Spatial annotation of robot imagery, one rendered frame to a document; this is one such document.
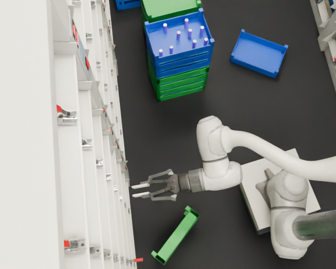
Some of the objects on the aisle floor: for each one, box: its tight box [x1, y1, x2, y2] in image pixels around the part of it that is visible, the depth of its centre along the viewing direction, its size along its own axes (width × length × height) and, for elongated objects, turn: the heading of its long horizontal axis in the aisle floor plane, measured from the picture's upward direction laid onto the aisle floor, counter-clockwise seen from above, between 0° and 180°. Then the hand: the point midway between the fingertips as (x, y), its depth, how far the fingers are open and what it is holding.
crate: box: [229, 29, 288, 78], centre depth 262 cm, size 30×20×8 cm
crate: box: [151, 205, 200, 265], centre depth 221 cm, size 8×30×20 cm, turn 142°
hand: (141, 190), depth 174 cm, fingers open, 3 cm apart
